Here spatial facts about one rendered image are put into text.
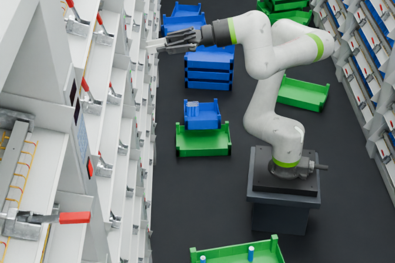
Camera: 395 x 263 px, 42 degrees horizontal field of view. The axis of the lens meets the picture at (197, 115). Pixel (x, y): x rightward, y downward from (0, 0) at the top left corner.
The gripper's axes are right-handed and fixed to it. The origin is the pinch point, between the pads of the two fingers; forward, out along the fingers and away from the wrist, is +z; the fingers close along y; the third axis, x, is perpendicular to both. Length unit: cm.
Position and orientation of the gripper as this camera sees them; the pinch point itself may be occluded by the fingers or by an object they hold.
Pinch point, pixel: (156, 46)
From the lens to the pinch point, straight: 182.4
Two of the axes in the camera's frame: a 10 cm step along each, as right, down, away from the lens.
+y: -0.4, -6.5, 7.6
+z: -9.8, 1.8, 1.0
